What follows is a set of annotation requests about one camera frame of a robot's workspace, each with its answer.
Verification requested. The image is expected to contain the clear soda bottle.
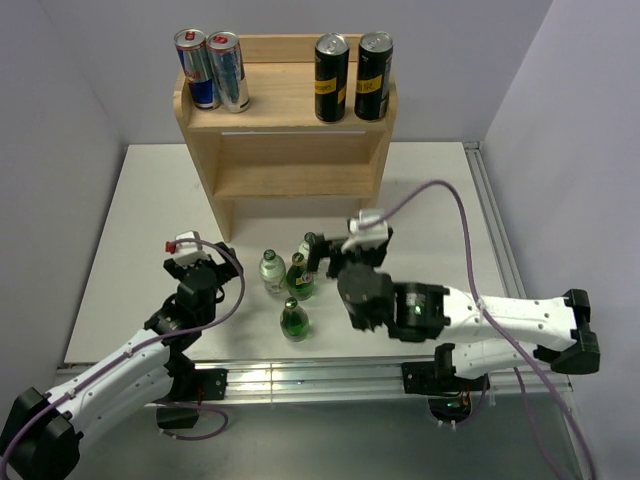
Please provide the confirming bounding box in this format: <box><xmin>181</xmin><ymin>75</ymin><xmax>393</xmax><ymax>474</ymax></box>
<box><xmin>298</xmin><ymin>232</ymin><xmax>316</xmax><ymax>263</ymax></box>
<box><xmin>259</xmin><ymin>249</ymin><xmax>286</xmax><ymax>294</ymax></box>

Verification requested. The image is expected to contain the green bottle with label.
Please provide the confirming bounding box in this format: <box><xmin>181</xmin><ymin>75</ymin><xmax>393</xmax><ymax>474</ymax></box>
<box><xmin>286</xmin><ymin>252</ymin><xmax>314</xmax><ymax>301</ymax></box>

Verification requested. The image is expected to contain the dark green glass bottle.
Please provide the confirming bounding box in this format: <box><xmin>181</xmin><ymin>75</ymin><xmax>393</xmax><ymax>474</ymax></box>
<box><xmin>279</xmin><ymin>297</ymin><xmax>311</xmax><ymax>342</ymax></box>

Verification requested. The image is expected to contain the black yellow can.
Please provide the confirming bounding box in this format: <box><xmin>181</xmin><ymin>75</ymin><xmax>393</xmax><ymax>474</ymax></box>
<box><xmin>354</xmin><ymin>31</ymin><xmax>394</xmax><ymax>121</ymax></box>
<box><xmin>314</xmin><ymin>32</ymin><xmax>350</xmax><ymax>123</ymax></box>

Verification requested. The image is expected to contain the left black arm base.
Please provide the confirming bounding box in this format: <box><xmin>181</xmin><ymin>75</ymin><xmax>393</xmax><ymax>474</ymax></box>
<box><xmin>155</xmin><ymin>368</ymin><xmax>229</xmax><ymax>441</ymax></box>

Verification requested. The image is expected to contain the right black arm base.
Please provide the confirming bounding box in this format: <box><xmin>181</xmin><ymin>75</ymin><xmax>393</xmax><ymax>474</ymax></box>
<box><xmin>400</xmin><ymin>343</ymin><xmax>491</xmax><ymax>430</ymax></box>

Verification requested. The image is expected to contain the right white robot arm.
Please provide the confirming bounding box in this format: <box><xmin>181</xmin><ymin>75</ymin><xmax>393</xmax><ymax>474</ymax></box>
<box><xmin>305</xmin><ymin>229</ymin><xmax>601</xmax><ymax>390</ymax></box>

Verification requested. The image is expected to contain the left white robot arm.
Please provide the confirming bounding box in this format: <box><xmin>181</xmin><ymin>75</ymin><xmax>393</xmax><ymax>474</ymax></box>
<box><xmin>1</xmin><ymin>238</ymin><xmax>244</xmax><ymax>479</ymax></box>

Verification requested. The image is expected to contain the wooden two-tier shelf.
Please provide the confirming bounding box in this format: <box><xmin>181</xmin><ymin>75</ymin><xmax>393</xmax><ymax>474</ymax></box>
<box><xmin>173</xmin><ymin>34</ymin><xmax>398</xmax><ymax>241</ymax></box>

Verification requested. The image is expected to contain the silver blue energy can right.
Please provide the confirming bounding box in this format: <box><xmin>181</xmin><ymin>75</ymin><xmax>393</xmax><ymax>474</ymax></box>
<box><xmin>206</xmin><ymin>31</ymin><xmax>250</xmax><ymax>113</ymax></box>

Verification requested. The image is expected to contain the blue silver energy can left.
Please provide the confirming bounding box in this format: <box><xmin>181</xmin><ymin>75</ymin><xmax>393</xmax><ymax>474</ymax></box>
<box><xmin>174</xmin><ymin>29</ymin><xmax>221</xmax><ymax>110</ymax></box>

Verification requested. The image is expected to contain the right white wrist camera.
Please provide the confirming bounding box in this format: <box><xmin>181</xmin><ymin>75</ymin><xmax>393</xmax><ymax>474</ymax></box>
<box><xmin>341</xmin><ymin>209</ymin><xmax>389</xmax><ymax>253</ymax></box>

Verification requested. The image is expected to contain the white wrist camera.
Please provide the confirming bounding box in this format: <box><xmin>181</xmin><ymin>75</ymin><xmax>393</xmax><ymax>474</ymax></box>
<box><xmin>165</xmin><ymin>230</ymin><xmax>206</xmax><ymax>267</ymax></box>
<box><xmin>341</xmin><ymin>209</ymin><xmax>389</xmax><ymax>253</ymax></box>

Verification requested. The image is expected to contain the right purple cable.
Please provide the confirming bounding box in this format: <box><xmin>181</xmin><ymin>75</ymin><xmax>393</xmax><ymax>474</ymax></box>
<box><xmin>367</xmin><ymin>179</ymin><xmax>599</xmax><ymax>480</ymax></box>

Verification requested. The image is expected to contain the purple cable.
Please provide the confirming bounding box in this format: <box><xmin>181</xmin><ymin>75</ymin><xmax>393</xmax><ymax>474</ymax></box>
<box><xmin>367</xmin><ymin>179</ymin><xmax>599</xmax><ymax>480</ymax></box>
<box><xmin>0</xmin><ymin>238</ymin><xmax>246</xmax><ymax>459</ymax></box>

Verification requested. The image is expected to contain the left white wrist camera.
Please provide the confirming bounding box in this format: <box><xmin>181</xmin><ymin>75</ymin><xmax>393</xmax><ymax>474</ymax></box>
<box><xmin>165</xmin><ymin>230</ymin><xmax>206</xmax><ymax>267</ymax></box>

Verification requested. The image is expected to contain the aluminium front rail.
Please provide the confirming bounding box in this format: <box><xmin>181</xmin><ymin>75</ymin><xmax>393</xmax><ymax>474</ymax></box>
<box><xmin>52</xmin><ymin>357</ymin><xmax>571</xmax><ymax>405</ymax></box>

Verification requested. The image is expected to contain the aluminium side rail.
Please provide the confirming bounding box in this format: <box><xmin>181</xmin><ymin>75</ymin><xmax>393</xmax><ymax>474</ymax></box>
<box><xmin>463</xmin><ymin>141</ymin><xmax>599</xmax><ymax>479</ymax></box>

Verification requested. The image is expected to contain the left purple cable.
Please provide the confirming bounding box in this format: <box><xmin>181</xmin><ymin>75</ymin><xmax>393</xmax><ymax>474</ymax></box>
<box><xmin>0</xmin><ymin>238</ymin><xmax>246</xmax><ymax>459</ymax></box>

